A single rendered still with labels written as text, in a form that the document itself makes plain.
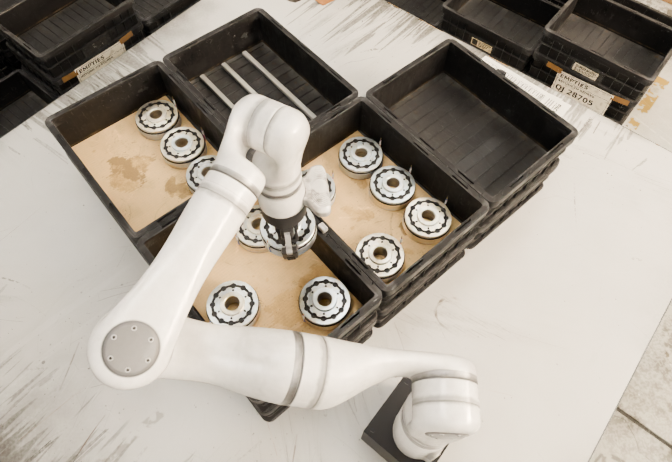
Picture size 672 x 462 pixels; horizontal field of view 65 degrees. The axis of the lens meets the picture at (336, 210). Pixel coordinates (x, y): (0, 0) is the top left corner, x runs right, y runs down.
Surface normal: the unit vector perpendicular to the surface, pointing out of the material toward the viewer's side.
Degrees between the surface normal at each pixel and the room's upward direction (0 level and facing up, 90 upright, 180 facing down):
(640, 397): 0
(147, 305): 23
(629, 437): 0
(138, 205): 0
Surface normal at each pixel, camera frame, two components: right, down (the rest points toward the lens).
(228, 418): 0.01, -0.51
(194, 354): 0.00, -0.18
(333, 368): 0.42, -0.35
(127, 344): 0.31, -0.14
